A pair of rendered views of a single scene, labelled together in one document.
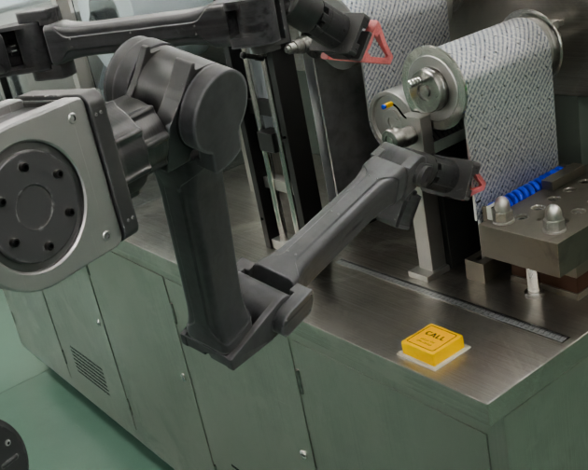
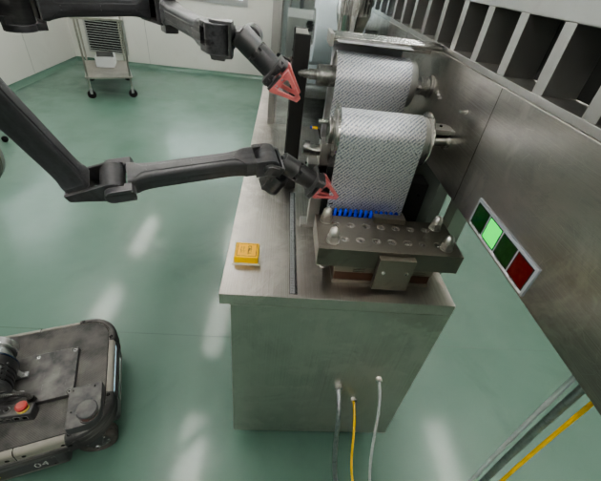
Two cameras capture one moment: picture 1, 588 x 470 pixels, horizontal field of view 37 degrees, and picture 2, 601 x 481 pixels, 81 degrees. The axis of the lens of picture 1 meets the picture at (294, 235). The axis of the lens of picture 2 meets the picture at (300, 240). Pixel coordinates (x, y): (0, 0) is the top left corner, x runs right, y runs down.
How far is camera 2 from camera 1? 88 cm
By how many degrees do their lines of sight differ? 28
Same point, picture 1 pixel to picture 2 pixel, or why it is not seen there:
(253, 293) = (105, 175)
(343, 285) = (274, 203)
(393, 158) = (259, 153)
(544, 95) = (406, 170)
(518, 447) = (238, 320)
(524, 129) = (381, 181)
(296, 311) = (116, 194)
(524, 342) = (279, 281)
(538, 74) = (406, 155)
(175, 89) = not seen: outside the picture
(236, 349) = (71, 194)
